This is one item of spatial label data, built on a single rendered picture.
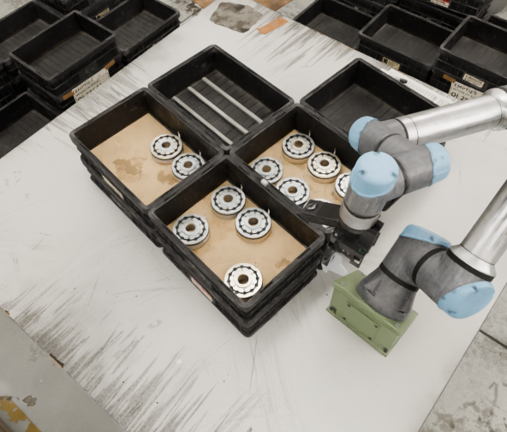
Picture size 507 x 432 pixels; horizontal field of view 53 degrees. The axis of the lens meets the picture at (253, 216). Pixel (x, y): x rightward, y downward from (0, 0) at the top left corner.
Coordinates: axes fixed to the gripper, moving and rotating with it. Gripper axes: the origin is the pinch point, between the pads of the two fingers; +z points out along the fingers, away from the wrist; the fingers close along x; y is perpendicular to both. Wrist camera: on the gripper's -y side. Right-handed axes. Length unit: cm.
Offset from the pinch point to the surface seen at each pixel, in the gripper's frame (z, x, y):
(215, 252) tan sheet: 23.6, -5.0, -30.3
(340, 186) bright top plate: 17.8, 32.7, -12.8
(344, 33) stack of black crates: 74, 168, -78
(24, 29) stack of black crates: 75, 61, -213
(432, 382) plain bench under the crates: 32.8, 3.4, 36.8
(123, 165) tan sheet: 25, 3, -74
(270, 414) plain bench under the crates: 35.9, -28.5, 6.4
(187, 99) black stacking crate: 24, 37, -76
